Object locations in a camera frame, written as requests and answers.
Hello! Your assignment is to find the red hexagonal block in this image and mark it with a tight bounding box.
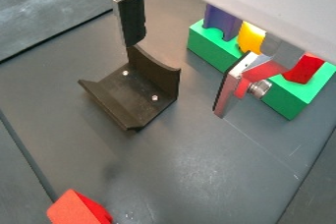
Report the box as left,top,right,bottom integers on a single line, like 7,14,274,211
283,53,325,84

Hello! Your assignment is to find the purple arch block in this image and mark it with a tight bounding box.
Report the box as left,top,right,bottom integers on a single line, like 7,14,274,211
205,4,243,41

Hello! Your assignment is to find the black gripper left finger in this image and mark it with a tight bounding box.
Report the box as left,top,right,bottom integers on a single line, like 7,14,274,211
114,0,146,47

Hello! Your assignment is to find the black curved holder bracket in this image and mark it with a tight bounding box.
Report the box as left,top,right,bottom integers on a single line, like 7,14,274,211
79,45,182,131

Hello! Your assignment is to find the green peg board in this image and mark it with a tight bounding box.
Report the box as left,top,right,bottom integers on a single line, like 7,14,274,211
189,20,336,120

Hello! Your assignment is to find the yellow rounded block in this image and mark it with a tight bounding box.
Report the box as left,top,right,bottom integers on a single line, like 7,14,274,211
238,22,267,54

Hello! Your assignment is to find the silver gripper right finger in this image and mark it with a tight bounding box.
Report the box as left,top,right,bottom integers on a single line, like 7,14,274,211
213,51,289,117

